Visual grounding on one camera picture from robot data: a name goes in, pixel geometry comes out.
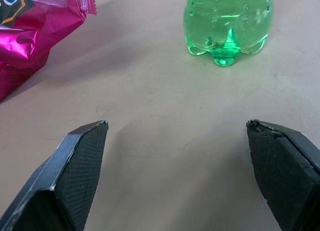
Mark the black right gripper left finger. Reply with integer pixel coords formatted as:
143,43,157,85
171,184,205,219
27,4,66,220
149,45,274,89
0,120,109,231

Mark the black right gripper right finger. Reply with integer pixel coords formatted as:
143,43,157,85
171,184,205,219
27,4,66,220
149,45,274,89
246,119,320,231

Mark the pink foil snack bag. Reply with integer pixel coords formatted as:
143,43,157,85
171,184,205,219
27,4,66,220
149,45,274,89
0,0,98,102

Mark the green plastic bottle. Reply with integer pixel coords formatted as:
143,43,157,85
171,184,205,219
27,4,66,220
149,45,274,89
183,0,274,67

